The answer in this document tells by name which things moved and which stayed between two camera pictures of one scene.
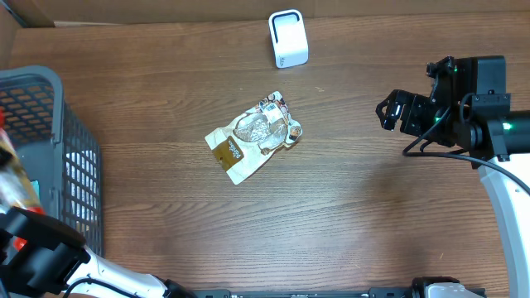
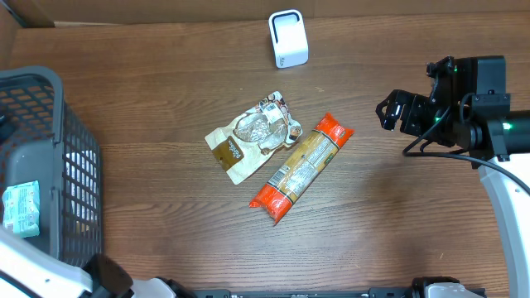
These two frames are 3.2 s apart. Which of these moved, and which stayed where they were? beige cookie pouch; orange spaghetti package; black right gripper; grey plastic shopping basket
Moved: orange spaghetti package
Stayed: beige cookie pouch; grey plastic shopping basket; black right gripper
